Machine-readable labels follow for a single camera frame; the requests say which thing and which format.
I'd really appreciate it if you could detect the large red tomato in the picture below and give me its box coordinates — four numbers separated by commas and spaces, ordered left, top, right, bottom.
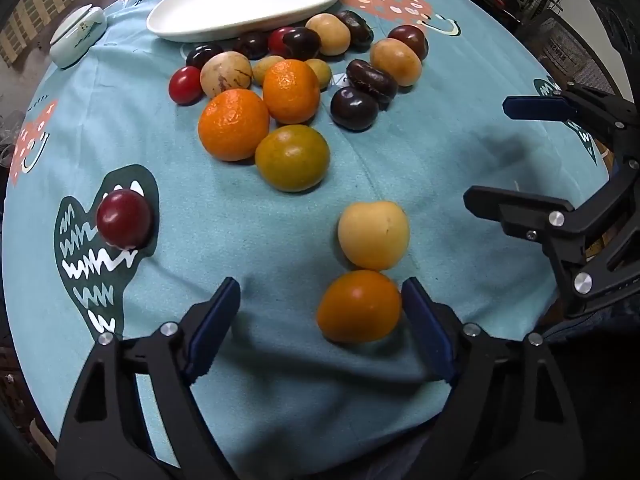
268, 26, 296, 58

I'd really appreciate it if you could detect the dark red plum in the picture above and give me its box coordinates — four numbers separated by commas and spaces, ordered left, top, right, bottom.
96, 190, 154, 250
387, 25, 429, 61

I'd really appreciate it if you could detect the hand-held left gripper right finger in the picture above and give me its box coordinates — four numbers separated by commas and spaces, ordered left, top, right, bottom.
401, 276, 586, 480

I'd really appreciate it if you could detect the tan round fruit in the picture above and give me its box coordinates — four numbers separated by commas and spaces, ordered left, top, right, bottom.
305, 13, 352, 56

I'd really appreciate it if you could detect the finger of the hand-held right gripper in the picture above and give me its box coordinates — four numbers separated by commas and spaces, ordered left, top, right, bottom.
463, 157, 640, 318
502, 81, 640, 161

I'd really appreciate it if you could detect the green-orange tangerine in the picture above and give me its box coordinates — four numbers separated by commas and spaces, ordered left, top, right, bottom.
255, 124, 331, 193

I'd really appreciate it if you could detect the light blue printed tablecloth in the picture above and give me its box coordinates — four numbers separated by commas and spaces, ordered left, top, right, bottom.
0, 0, 615, 478

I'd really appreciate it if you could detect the small red tomato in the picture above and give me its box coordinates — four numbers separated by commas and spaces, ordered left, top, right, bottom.
168, 66, 203, 106

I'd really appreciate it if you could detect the tan oval fruit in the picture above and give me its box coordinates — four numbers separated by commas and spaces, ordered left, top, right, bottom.
370, 38, 423, 87

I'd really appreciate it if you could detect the white green ceramic lidded dish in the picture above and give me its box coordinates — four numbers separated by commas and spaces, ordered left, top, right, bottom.
49, 5, 108, 69

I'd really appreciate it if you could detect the pale yellow round fruit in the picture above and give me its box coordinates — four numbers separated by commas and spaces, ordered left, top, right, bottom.
337, 201, 411, 272

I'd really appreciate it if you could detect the white oval plate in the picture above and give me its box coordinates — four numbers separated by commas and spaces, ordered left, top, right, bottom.
146, 0, 349, 43

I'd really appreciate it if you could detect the small yellow fruit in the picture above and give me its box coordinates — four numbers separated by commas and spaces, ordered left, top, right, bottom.
305, 58, 333, 90
251, 56, 286, 87

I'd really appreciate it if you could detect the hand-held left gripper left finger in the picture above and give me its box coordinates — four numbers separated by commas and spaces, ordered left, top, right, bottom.
55, 276, 242, 480

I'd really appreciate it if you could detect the dark purple plum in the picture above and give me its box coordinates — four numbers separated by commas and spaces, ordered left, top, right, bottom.
330, 86, 379, 132
283, 27, 322, 62
346, 59, 399, 108
185, 43, 225, 70
335, 10, 374, 51
233, 31, 271, 60

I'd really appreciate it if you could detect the orange tangerine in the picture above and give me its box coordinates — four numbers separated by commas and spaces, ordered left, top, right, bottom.
262, 59, 321, 126
316, 270, 402, 344
198, 89, 271, 162

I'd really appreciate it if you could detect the speckled tan fruit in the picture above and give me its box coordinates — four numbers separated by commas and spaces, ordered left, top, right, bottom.
200, 52, 253, 100

